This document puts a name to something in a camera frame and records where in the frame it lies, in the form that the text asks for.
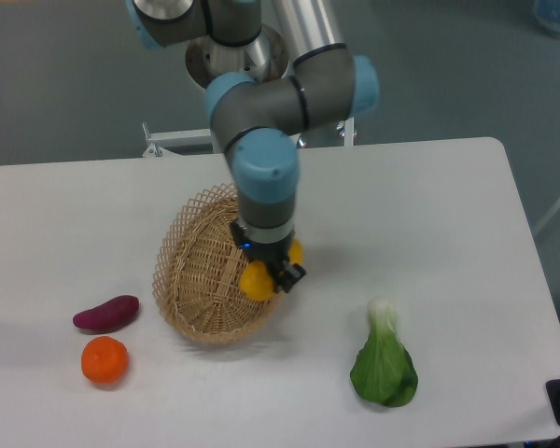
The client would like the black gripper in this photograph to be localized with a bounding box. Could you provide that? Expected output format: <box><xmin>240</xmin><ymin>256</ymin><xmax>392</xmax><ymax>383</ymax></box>
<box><xmin>230</xmin><ymin>220</ymin><xmax>306</xmax><ymax>293</ymax></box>

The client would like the yellow mango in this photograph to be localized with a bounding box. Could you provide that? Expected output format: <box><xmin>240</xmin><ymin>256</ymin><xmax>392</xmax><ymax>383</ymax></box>
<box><xmin>239</xmin><ymin>238</ymin><xmax>304</xmax><ymax>301</ymax></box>

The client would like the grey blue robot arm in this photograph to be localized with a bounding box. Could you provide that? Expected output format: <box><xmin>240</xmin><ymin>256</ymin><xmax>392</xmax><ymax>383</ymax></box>
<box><xmin>204</xmin><ymin>1</ymin><xmax>380</xmax><ymax>292</ymax></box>

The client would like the woven wicker basket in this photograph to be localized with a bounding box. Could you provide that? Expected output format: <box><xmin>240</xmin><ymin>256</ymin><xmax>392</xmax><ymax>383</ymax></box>
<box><xmin>153</xmin><ymin>184</ymin><xmax>282</xmax><ymax>344</ymax></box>

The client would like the purple sweet potato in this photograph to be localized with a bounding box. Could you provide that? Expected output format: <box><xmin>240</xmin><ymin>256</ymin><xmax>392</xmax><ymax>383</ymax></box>
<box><xmin>72</xmin><ymin>295</ymin><xmax>140</xmax><ymax>333</ymax></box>

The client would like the green bok choy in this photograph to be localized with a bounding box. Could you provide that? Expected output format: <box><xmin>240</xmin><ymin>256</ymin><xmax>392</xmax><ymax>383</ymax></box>
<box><xmin>350</xmin><ymin>299</ymin><xmax>418</xmax><ymax>408</ymax></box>

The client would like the orange tangerine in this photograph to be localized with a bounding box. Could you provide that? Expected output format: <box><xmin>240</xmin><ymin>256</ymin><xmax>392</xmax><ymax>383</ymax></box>
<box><xmin>80</xmin><ymin>336</ymin><xmax>130</xmax><ymax>385</ymax></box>

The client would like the blue bag in background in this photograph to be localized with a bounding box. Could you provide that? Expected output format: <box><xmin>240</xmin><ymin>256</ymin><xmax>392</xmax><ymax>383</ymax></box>
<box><xmin>533</xmin><ymin>0</ymin><xmax>560</xmax><ymax>38</ymax></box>

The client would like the white frame bracket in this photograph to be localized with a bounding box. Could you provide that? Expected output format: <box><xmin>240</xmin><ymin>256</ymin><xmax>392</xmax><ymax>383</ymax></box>
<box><xmin>141</xmin><ymin>122</ymin><xmax>215</xmax><ymax>158</ymax></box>

